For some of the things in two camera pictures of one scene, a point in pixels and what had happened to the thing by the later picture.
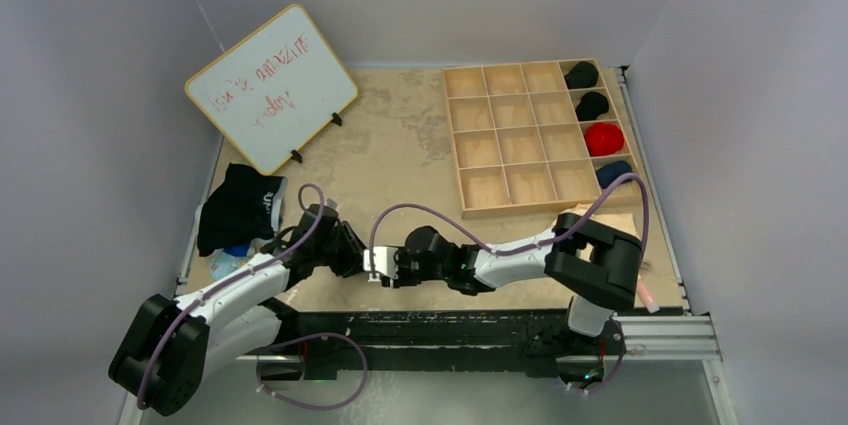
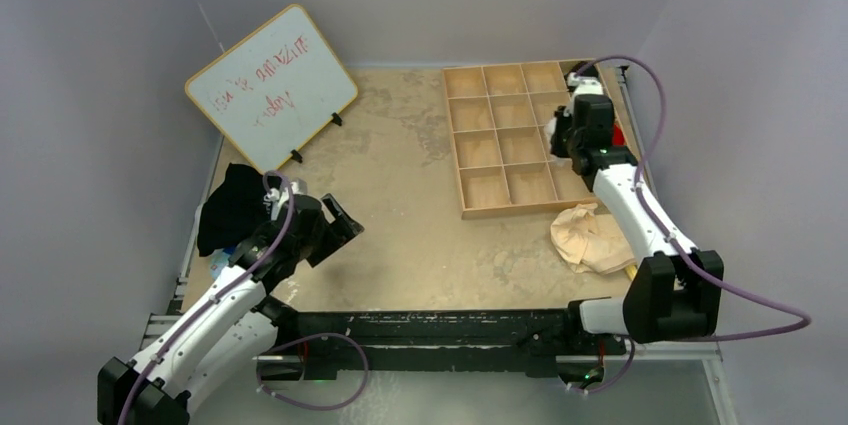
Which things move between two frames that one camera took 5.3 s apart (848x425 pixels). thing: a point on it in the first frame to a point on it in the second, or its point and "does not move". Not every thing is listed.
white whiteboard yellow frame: [277, 89] does not move
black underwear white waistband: [243, 208] does not move
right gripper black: [402, 278] to [564, 116]
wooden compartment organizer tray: [533, 136] does not move
